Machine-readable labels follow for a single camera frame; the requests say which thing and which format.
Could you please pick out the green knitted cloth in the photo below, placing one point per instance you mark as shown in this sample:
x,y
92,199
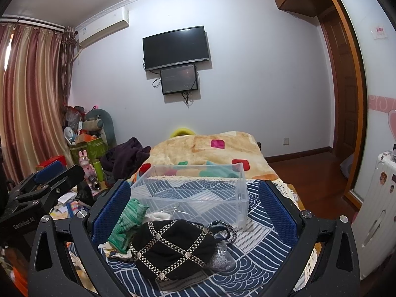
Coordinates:
x,y
129,221

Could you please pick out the white wall socket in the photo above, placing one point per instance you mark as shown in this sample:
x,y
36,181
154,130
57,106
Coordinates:
x,y
286,141

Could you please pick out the green cardboard box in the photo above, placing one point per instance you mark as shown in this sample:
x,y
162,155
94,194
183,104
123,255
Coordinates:
x,y
95,149

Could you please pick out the grey green plush toy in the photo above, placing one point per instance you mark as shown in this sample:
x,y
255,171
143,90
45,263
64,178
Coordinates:
x,y
100,121

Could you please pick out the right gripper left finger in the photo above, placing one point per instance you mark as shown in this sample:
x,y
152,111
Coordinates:
x,y
51,270

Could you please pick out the large black wall television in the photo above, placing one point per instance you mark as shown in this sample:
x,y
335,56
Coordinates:
x,y
171,48

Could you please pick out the white stickered suitcase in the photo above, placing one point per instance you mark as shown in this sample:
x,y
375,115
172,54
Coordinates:
x,y
374,226

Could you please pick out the dark purple garment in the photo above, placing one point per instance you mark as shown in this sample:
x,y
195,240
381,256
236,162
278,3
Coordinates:
x,y
124,160

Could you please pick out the clear plastic storage box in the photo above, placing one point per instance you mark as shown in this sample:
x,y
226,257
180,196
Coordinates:
x,y
200,193

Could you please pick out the brown wooden door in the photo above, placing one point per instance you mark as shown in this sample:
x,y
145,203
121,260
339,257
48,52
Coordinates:
x,y
345,87

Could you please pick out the pink rabbit figurine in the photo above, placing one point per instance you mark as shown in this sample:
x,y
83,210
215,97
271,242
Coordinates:
x,y
84,162

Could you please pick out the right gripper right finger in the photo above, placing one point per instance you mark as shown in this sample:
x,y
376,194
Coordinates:
x,y
336,272

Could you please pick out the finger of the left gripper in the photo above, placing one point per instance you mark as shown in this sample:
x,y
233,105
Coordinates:
x,y
49,172

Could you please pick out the black chain-pattern pouch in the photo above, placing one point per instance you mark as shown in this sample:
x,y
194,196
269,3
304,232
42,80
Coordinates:
x,y
177,249

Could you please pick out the silver glitter pouch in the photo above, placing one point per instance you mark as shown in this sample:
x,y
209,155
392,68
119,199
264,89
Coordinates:
x,y
221,260

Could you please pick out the white drawstring bag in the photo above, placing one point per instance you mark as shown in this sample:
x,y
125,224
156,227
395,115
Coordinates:
x,y
156,216

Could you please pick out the red gold striped curtain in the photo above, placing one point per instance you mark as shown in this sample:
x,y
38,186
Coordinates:
x,y
36,71

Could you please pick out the yellow fuzzy cushion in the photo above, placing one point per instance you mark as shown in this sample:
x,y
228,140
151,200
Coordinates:
x,y
182,131

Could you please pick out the green bottle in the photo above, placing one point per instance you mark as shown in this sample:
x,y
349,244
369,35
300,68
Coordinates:
x,y
98,169

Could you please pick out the blue white patterned cloth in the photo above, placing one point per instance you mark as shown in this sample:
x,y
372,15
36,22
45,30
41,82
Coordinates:
x,y
258,252

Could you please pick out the beige colourful-squares blanket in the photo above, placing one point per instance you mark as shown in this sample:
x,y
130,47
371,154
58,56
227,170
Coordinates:
x,y
230,147

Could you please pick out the white wall air conditioner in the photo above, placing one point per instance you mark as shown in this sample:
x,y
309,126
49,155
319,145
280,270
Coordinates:
x,y
103,27

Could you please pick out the small black wall monitor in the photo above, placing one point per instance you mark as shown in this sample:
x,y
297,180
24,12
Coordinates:
x,y
179,79

